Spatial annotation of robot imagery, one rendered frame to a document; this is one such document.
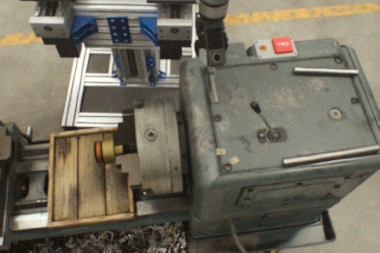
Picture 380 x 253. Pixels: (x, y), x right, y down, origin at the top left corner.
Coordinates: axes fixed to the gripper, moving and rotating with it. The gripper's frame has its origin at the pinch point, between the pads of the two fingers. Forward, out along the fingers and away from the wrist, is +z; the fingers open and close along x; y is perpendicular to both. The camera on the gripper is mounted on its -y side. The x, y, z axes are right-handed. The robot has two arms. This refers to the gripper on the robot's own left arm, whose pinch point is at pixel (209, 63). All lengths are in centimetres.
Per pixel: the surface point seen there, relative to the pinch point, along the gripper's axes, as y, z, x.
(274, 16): 133, 134, -80
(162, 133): -15.2, 11.5, 15.3
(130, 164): -18.4, 24.7, 26.6
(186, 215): -27, 63, 9
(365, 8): 134, 134, -154
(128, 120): -7.2, 16.1, 25.5
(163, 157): -21.5, 14.4, 15.9
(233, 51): 10.4, 9.3, -10.1
